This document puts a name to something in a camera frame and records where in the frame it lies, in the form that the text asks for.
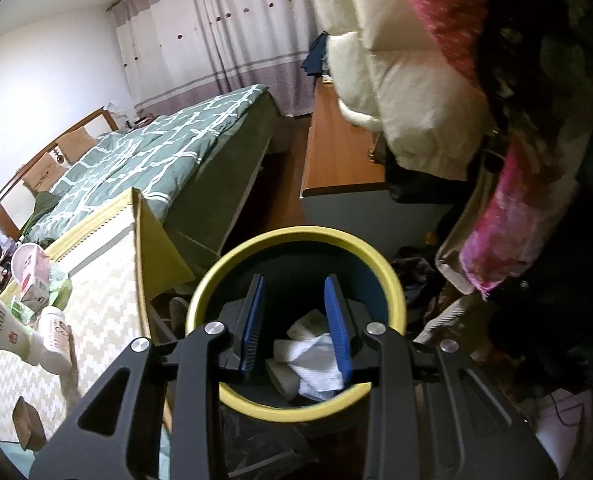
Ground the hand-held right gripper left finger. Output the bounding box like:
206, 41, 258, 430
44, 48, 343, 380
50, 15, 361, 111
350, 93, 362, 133
29, 274, 267, 480

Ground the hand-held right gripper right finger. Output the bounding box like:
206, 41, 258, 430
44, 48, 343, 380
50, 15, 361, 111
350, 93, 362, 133
323, 274, 559, 480

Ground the white paper towel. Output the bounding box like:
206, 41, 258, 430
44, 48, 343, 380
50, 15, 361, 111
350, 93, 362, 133
271, 332, 347, 403

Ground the yellow rimmed dark bin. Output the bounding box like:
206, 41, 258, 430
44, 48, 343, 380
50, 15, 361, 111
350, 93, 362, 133
185, 226, 407, 423

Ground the white pill bottle pink label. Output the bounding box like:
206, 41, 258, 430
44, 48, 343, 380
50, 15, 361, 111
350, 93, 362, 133
39, 306, 76, 375

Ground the light green plastic wrapper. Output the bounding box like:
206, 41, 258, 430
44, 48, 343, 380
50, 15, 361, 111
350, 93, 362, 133
49, 262, 74, 308

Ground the pink carton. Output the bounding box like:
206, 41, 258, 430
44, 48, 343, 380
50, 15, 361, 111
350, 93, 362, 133
19, 250, 52, 308

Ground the pink rimmed paper cup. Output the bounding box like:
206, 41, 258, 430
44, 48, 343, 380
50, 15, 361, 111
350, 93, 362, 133
10, 242, 42, 281

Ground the brown cardboard box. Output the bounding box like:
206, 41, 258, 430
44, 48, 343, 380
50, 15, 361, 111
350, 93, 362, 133
12, 396, 47, 453

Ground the green and white plastic bottle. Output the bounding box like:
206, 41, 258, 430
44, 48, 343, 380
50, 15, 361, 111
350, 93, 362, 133
0, 277, 44, 367

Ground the black plastic bag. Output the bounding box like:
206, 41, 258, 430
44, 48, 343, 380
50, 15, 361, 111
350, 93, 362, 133
224, 402, 312, 480

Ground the beige bag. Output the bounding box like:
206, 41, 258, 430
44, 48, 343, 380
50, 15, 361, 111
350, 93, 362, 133
433, 152, 507, 296

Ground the table with patterned cloth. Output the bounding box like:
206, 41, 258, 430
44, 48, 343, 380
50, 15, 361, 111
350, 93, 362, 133
0, 187, 197, 480

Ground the wooden bed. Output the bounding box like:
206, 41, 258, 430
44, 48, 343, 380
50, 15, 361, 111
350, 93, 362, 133
0, 85, 282, 256

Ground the wooden dresser top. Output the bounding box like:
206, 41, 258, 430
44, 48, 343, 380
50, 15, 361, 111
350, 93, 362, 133
299, 77, 457, 256

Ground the pink floral cloth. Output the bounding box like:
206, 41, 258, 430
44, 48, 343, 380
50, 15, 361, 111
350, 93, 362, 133
459, 142, 557, 301

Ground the green checked quilt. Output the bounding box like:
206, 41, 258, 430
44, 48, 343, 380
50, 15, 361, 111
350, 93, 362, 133
26, 84, 272, 241

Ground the dark green cloth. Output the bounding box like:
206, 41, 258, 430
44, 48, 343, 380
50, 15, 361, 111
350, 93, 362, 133
20, 191, 62, 236

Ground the white paper bag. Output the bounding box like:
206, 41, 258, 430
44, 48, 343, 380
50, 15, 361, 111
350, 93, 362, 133
533, 390, 593, 480

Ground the cream down jacket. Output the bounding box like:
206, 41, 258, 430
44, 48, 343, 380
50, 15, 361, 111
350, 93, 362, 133
309, 0, 492, 183

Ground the brown pillow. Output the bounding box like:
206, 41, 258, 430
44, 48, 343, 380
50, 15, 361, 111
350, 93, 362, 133
21, 152, 67, 193
56, 127, 100, 161

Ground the pile of folded clothes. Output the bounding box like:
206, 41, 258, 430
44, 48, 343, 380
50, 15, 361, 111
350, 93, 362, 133
301, 31, 334, 78

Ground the pink and white curtain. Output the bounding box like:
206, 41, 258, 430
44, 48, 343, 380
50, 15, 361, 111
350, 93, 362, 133
109, 0, 327, 116

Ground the pink quilted jacket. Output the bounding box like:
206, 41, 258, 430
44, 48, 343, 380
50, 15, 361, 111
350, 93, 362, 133
476, 0, 593, 401

